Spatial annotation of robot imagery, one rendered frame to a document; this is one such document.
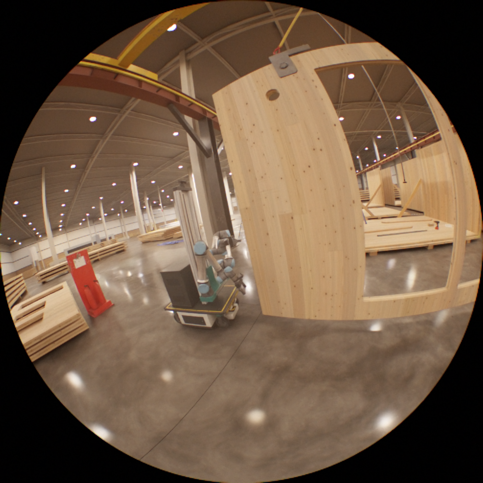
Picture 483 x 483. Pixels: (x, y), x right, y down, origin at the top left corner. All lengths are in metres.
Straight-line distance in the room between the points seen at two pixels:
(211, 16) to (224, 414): 11.55
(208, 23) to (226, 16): 0.93
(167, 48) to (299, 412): 12.28
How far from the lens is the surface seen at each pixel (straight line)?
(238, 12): 10.53
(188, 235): 1.94
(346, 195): 1.48
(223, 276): 1.71
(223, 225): 6.02
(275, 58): 2.15
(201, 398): 1.66
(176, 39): 10.95
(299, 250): 1.60
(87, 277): 4.36
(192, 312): 2.13
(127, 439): 1.83
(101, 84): 5.13
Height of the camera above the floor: 1.40
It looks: 12 degrees down
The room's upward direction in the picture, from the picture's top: 11 degrees counter-clockwise
